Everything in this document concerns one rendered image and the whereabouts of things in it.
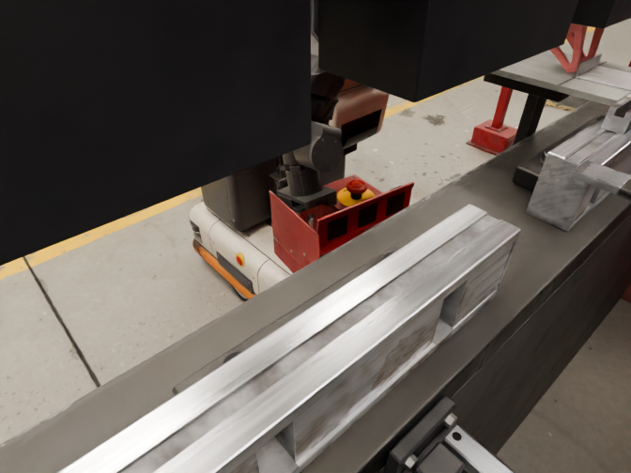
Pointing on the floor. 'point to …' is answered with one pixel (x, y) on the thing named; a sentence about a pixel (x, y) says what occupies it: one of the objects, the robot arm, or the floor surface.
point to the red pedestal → (495, 129)
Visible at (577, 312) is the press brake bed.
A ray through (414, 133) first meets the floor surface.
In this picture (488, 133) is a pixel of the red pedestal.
